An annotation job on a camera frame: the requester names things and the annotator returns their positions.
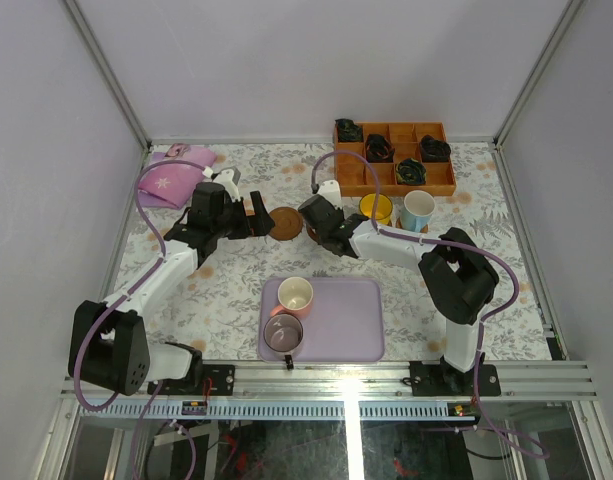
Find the yellow glass cup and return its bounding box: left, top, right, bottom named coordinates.
left=359, top=193, right=393, bottom=225

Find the light wooden coaster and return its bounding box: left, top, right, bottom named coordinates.
left=395, top=218, right=429, bottom=233

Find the light blue mug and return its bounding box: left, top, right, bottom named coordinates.
left=400, top=190, right=436, bottom=233

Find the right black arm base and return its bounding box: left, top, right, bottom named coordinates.
left=400, top=358, right=501, bottom=397

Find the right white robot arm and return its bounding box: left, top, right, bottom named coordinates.
left=298, top=194, right=499, bottom=395

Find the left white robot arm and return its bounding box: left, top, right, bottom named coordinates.
left=68, top=183, right=275, bottom=396

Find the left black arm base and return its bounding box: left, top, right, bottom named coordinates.
left=159, top=364, right=236, bottom=397

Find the dark brown middle saucer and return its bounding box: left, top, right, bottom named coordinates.
left=307, top=226, right=319, bottom=243

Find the dark brown saucer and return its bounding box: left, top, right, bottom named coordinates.
left=269, top=207, right=303, bottom=241
left=307, top=226, right=319, bottom=243

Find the dark brown left saucer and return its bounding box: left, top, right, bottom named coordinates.
left=269, top=207, right=303, bottom=241

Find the pink folded cloth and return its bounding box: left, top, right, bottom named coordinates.
left=138, top=143, right=217, bottom=210

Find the pink mug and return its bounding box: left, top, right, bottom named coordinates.
left=270, top=277, right=314, bottom=319

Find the black bundle far left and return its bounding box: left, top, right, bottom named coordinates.
left=335, top=118, right=363, bottom=143

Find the lilac plastic tray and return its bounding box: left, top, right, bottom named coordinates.
left=257, top=276, right=386, bottom=363

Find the orange compartment box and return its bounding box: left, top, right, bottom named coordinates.
left=333, top=121, right=456, bottom=197

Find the purple mug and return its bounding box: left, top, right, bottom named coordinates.
left=263, top=313, right=304, bottom=371

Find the black bundle right compartment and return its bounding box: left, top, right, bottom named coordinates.
left=419, top=135, right=452, bottom=163

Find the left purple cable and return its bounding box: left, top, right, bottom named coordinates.
left=73, top=160, right=212, bottom=480

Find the black orange cable bundle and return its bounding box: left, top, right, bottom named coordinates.
left=364, top=133, right=393, bottom=164

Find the black green cable bundle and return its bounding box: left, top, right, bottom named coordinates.
left=394, top=157, right=428, bottom=186

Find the blue slotted cable duct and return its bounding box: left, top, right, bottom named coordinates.
left=78, top=401, right=477, bottom=420

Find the aluminium front rail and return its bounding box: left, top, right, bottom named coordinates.
left=59, top=359, right=598, bottom=401

